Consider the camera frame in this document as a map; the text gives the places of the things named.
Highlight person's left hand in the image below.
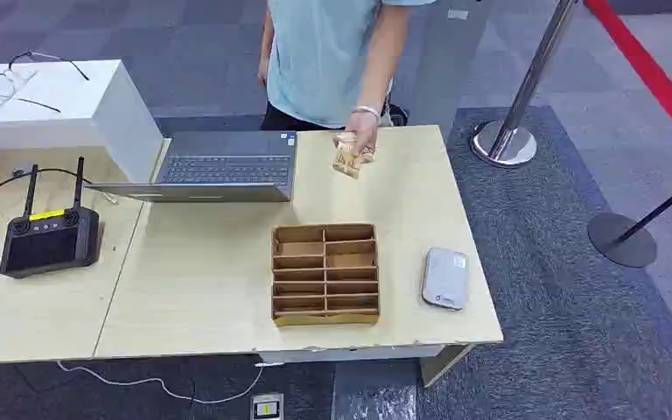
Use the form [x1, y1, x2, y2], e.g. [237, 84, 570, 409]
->
[344, 109, 380, 157]

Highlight tan card stack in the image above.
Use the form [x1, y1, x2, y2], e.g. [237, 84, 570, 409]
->
[332, 131, 376, 180]

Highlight person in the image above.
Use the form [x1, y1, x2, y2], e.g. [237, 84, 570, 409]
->
[256, 0, 437, 132]

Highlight grey laptop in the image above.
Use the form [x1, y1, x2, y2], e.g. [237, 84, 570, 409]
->
[85, 129, 299, 204]

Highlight wooden card sorting box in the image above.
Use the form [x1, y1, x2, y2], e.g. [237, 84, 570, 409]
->
[270, 222, 382, 328]

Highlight grey card reader device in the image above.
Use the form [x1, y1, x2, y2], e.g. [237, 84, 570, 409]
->
[421, 247, 470, 312]

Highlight floor power socket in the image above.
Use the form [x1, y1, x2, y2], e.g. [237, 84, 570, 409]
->
[249, 393, 285, 420]

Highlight red barrier belt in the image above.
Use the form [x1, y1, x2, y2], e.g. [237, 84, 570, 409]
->
[583, 0, 672, 160]

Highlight white box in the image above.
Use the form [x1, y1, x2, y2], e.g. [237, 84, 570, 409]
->
[0, 59, 165, 185]

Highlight black remote controller with antennas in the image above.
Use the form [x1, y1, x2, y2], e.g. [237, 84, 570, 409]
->
[0, 156, 102, 280]

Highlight black-framed eyeglasses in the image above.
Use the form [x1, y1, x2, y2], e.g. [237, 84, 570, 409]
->
[0, 50, 91, 114]

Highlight chrome stanchion post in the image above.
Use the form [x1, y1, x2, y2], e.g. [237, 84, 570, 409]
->
[469, 0, 579, 169]

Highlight black stanchion post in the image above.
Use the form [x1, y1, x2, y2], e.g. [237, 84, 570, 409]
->
[586, 168, 672, 269]

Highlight white cable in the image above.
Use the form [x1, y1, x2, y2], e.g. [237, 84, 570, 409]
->
[56, 360, 285, 406]

